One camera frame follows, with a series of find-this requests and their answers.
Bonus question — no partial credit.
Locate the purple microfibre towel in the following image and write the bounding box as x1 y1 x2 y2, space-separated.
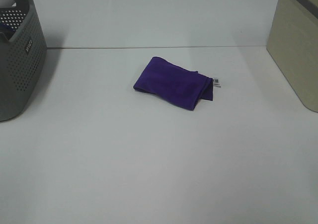
133 57 214 111

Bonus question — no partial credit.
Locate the grey perforated plastic basket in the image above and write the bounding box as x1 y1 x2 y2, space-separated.
0 0 47 121

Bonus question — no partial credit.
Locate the beige plastic bin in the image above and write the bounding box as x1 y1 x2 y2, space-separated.
266 0 318 112

